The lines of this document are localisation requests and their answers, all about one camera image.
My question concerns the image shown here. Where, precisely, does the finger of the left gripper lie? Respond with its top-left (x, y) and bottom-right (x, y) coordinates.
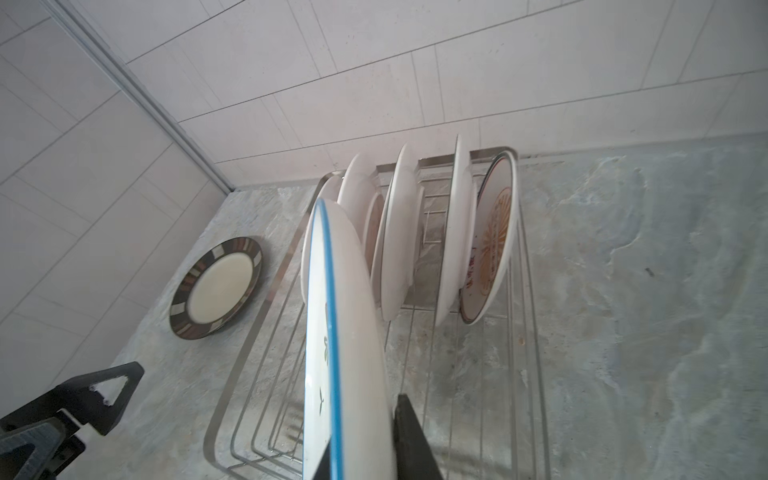
top-left (1, 361), bottom-right (145, 436)
top-left (1, 417), bottom-right (84, 479)

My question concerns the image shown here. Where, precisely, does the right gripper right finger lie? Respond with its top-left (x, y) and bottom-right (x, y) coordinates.
top-left (394, 394), bottom-right (443, 480)

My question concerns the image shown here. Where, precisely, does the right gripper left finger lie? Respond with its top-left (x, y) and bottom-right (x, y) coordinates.
top-left (312, 442), bottom-right (331, 480)

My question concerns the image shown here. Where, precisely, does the white blue-rim watermelon plate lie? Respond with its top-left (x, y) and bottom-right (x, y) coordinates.
top-left (302, 201), bottom-right (397, 479)

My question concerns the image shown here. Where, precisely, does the dark striped rim cream plate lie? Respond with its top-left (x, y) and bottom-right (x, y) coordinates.
top-left (168, 236), bottom-right (263, 340)

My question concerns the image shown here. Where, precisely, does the white plate red centre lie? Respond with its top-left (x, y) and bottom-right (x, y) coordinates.
top-left (380, 144), bottom-right (424, 323)

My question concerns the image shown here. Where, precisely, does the white plate red pattern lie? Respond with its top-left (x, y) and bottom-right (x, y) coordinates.
top-left (435, 135), bottom-right (477, 327)

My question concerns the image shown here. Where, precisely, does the white plate orange sunburst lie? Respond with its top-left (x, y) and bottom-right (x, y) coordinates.
top-left (459, 149), bottom-right (519, 325)

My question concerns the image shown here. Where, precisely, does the white plate red text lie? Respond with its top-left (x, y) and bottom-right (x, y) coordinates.
top-left (337, 153), bottom-right (384, 272)

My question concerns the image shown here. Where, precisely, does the white plate orange rear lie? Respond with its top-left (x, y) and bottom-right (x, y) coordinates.
top-left (300, 175), bottom-right (342, 302)

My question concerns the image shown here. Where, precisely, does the steel wire dish rack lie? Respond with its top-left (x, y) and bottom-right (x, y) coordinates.
top-left (203, 155), bottom-right (552, 479)

